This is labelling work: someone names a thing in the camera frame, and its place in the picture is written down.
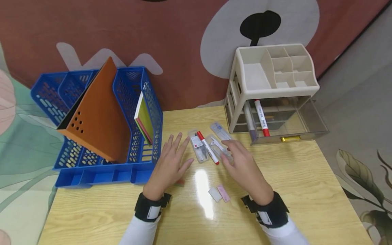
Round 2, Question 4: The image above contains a person's right hand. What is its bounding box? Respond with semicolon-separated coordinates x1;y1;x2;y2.
220;140;275;205

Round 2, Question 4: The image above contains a person's left hand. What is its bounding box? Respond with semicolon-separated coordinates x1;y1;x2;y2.
143;134;195;201

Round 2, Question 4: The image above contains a person's left forearm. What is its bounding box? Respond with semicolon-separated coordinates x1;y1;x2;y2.
119;214;162;245

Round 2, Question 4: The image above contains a person's right forearm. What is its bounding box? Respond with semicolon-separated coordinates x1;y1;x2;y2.
260;215;310;245

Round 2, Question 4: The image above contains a clear case with compass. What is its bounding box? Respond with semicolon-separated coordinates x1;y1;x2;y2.
187;129;210;164

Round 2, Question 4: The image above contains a clear case with white tool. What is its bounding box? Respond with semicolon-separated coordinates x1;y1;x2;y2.
205;134;234;164

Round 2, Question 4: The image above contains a red notebook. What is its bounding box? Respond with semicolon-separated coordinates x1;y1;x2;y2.
136;117;153;146

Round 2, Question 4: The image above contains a clear narrow plastic case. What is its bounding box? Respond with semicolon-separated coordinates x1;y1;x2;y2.
210;122;233;142

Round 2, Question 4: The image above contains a red and white marker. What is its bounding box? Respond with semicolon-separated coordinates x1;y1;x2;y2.
196;131;220;165

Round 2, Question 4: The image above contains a purple grey marker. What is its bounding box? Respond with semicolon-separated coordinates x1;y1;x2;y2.
243;102;259;141

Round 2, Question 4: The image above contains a pink eraser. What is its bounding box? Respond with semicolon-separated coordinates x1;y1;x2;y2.
217;185;231;203

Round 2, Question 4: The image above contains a white eraser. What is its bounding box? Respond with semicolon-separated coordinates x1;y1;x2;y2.
208;186;223;203

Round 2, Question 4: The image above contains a yellow green notebook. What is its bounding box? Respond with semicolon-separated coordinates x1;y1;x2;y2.
134;91;154;145

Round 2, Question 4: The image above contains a red capped white marker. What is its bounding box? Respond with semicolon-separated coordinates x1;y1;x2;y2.
254;99;271;137

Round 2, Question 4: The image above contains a black wrist band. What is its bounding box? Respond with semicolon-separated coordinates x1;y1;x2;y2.
134;192;172;223
240;191;290;229

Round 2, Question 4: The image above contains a beige desk organizer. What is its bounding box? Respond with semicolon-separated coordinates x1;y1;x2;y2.
224;44;321;135

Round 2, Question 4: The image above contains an orange brown file folder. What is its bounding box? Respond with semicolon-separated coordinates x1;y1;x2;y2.
56;57;132;163

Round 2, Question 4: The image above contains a blue plastic file rack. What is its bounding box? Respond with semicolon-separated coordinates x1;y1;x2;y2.
30;66;164;189

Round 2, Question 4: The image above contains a clear drawer with gold handle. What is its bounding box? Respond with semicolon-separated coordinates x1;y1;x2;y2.
243;96;330;146

